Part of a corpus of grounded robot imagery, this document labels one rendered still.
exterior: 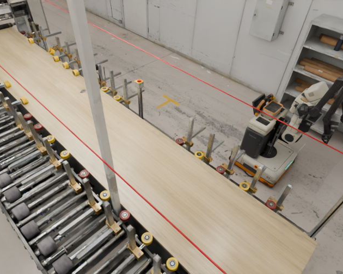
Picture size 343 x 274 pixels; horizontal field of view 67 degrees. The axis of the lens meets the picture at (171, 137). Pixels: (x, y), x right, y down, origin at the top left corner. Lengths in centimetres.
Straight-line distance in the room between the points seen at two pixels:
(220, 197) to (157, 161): 64
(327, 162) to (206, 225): 261
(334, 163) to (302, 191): 78
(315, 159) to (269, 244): 233
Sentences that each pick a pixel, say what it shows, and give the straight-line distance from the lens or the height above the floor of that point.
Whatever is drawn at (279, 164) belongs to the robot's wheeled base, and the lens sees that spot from 348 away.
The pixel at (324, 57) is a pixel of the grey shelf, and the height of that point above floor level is 100.
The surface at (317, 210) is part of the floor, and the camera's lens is 365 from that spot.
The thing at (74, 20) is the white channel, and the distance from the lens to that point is 120.
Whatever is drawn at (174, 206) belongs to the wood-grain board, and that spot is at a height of 90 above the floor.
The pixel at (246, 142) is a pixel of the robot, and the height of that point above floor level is 47.
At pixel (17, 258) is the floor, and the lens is 321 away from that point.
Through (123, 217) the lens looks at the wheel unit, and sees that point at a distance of 206.
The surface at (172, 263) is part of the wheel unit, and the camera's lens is 190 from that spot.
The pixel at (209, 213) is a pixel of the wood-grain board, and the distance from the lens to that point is 210.
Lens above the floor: 270
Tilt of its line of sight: 44 degrees down
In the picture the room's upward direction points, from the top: 3 degrees clockwise
